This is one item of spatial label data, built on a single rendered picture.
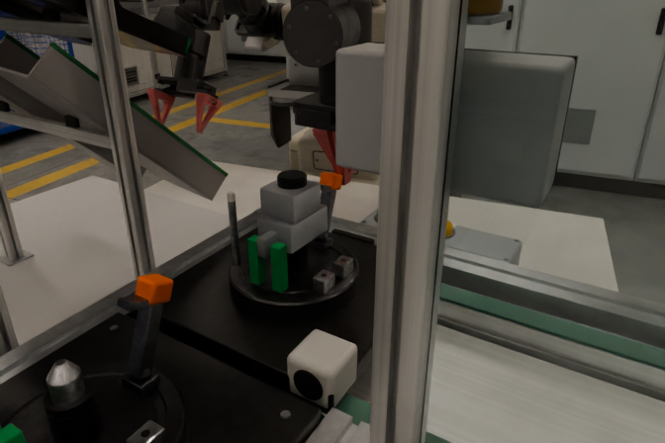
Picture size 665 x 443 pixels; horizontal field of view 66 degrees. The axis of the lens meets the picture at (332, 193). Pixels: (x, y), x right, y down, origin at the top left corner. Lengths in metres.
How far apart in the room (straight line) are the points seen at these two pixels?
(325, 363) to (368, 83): 0.24
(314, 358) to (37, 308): 0.48
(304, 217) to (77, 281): 0.45
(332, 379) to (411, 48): 0.27
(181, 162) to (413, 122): 0.47
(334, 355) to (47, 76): 0.39
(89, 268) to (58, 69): 0.38
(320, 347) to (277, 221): 0.13
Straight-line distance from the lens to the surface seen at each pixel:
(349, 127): 0.30
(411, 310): 0.29
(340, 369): 0.43
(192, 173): 0.70
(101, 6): 0.58
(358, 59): 0.29
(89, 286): 0.83
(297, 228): 0.50
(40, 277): 0.89
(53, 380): 0.38
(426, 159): 0.25
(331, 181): 0.57
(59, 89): 0.60
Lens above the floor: 1.28
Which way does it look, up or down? 23 degrees down
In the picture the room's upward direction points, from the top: straight up
